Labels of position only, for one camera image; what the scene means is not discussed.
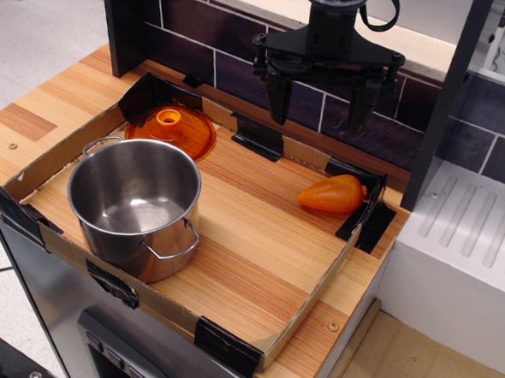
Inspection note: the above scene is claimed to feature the white ridged drain board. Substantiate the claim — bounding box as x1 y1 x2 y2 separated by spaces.
377 162 505 375

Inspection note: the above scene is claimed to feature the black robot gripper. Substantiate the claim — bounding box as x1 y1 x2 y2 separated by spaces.
252 0 406 136

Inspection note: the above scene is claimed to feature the stainless steel metal pot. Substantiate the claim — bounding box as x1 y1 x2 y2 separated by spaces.
67 136 202 283

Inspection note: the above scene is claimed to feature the cardboard fence with black tape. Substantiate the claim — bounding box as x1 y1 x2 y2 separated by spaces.
0 74 399 378

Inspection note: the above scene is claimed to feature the dark grey upright post left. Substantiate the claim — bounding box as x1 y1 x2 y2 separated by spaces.
104 0 147 78

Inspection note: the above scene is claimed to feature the dark grey upright post right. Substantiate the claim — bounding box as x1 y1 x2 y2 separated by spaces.
401 0 495 210

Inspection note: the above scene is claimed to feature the orange plastic toy carrot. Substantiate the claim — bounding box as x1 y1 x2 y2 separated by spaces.
297 174 368 214

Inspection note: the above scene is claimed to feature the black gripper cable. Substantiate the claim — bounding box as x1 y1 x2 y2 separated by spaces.
356 0 401 34

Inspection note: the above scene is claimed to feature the grey oven control panel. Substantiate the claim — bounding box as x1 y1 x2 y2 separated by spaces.
78 310 168 378

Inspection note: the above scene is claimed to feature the dark grey upright post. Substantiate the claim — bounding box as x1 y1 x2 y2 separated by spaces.
401 0 495 210
104 0 147 78

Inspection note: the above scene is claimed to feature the orange plastic pot lid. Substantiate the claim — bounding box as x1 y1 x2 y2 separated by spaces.
125 104 217 161

